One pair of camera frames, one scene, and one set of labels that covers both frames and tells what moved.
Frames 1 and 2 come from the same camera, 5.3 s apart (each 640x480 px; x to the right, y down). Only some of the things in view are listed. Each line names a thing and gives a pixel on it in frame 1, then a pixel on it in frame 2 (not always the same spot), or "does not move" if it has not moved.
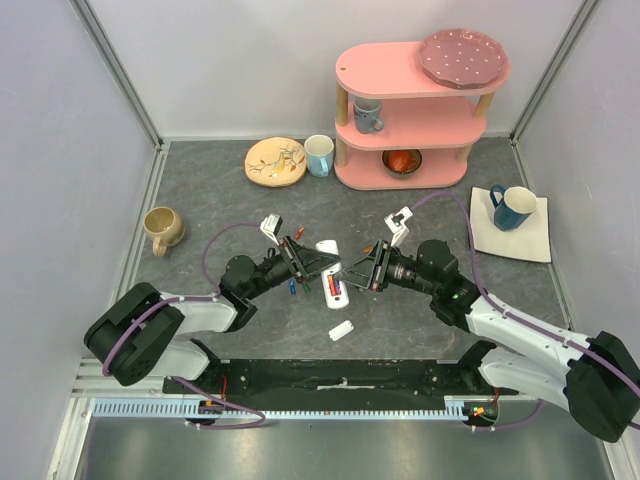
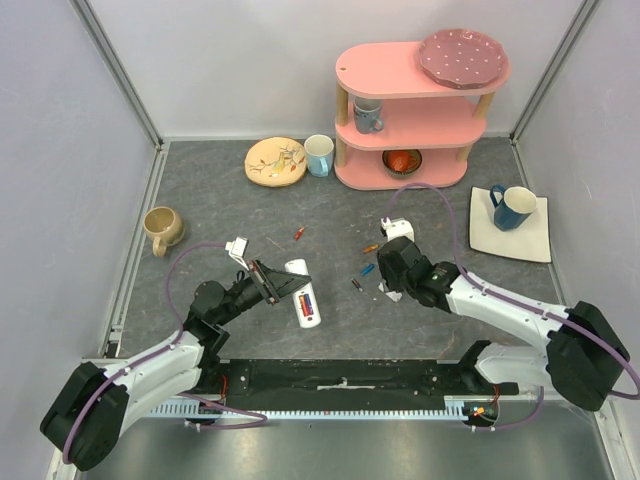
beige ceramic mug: x=164 y=227 does not move
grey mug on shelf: x=367 y=115 does not move
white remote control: x=334 y=302 -> x=304 y=298
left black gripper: x=308 y=263 -> x=260 y=273
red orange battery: x=299 y=233 does not move
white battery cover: x=341 y=331 -> x=395 y=296
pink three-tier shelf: x=397 y=127 does not move
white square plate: x=530 y=238 does not move
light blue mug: x=319 y=153 does not move
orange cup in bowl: x=401 y=161 does not move
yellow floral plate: x=275 y=161 does not move
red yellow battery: x=331 y=285 -> x=304 y=306
